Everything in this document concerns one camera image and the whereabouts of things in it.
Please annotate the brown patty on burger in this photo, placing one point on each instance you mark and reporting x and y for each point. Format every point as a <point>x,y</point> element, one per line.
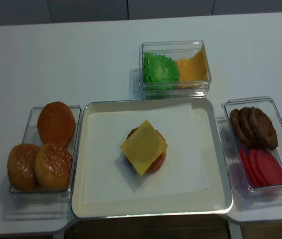
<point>131,132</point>

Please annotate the right brown patty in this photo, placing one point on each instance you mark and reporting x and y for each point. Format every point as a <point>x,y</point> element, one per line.
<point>263,129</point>

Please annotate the clear bun container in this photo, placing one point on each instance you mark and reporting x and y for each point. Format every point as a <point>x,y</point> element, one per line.
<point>31,136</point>

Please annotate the middle brown patty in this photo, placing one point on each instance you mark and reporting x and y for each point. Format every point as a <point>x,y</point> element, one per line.
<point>244,124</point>

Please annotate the middle red tomato slice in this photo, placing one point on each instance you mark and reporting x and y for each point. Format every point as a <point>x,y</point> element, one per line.
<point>257,174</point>

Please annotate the clear lettuce cheese container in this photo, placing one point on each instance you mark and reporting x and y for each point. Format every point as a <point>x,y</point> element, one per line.
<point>176,50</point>

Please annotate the right red tomato slice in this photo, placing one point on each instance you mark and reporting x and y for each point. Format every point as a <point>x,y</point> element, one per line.
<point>269,168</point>

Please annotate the white metal tray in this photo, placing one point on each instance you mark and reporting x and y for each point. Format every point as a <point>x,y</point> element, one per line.
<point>217,199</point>

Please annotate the orange cheese slice in container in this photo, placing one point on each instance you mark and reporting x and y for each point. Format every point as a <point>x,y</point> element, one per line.
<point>192,69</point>

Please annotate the left brown patty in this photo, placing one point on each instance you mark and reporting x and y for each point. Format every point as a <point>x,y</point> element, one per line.
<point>235,124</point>

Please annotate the white paper sheet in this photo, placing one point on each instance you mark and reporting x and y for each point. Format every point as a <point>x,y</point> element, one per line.
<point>109,178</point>

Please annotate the sesame bun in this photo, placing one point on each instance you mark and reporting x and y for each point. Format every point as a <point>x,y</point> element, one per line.
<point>20,167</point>
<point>52,167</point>

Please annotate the left sesame bun top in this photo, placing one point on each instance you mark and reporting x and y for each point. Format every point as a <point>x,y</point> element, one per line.
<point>20,167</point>

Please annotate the plain orange bun half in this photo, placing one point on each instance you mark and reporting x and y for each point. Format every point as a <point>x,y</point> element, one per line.
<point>56,124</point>

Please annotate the green lettuce leaf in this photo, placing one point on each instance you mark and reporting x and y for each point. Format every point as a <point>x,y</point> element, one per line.
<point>160,72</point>

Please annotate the right sesame bun top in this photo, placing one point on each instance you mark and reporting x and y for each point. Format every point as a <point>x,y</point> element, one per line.
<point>52,167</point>

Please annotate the bottom bun on tray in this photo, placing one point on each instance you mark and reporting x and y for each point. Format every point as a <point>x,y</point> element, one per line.
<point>156,165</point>

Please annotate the yellow cheese slice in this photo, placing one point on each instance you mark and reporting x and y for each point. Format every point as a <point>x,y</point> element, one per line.
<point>143,147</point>

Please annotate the left red tomato slice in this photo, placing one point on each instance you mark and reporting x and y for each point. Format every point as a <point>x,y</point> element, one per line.
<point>247,168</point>

